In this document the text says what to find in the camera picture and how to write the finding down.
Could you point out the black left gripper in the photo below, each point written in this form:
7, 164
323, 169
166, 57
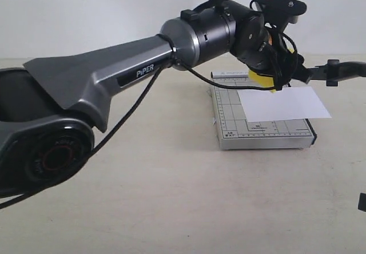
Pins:
260, 48

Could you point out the white paper sheet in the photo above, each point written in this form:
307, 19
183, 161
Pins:
295, 103

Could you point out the yellow cube block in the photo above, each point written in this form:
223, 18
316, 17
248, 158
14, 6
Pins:
265, 83

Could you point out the black cutter blade arm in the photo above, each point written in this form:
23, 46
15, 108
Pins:
333, 72

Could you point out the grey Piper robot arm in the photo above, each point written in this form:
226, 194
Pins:
50, 106

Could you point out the grey paper cutter base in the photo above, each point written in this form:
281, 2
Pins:
234, 132

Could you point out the black object at edge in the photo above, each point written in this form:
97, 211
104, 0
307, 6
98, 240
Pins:
362, 202

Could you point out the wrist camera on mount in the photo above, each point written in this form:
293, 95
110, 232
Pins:
280, 13

